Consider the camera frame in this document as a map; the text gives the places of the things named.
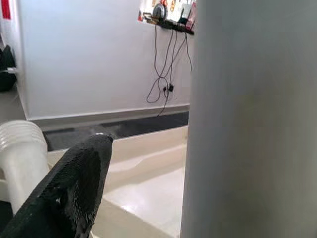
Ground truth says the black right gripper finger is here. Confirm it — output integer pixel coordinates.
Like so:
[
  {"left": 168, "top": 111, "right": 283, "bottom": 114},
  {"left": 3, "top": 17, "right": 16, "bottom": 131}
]
[{"left": 0, "top": 133, "right": 114, "bottom": 238}]

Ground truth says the white plastic table leg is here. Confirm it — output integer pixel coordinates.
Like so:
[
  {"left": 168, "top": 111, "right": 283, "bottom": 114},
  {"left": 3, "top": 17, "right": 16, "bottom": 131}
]
[
  {"left": 0, "top": 120, "right": 50, "bottom": 214},
  {"left": 180, "top": 0, "right": 317, "bottom": 238}
]

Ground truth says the white plastic table top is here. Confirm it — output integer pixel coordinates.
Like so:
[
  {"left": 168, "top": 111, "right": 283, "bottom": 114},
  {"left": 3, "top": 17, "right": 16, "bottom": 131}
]
[{"left": 0, "top": 123, "right": 190, "bottom": 238}]

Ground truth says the black bag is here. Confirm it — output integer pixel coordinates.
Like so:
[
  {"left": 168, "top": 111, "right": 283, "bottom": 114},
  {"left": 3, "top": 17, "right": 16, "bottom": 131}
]
[{"left": 0, "top": 45, "right": 17, "bottom": 92}]

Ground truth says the red paper sign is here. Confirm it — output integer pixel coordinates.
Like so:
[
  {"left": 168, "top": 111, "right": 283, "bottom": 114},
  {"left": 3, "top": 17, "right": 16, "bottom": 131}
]
[{"left": 0, "top": 0, "right": 11, "bottom": 19}]

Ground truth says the round grey gadget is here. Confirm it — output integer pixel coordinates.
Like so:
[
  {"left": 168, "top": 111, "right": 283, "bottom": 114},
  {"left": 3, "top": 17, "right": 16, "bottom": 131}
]
[{"left": 152, "top": 2, "right": 171, "bottom": 21}]

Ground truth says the thin black cable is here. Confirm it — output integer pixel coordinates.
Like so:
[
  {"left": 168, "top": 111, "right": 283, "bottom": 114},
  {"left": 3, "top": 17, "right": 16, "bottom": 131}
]
[
  {"left": 157, "top": 31, "right": 178, "bottom": 117},
  {"left": 184, "top": 31, "right": 194, "bottom": 72},
  {"left": 147, "top": 24, "right": 165, "bottom": 104}
]

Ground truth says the black wall shelf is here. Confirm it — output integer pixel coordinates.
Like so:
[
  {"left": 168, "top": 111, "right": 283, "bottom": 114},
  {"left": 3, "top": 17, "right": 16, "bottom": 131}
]
[{"left": 146, "top": 18, "right": 196, "bottom": 35}]

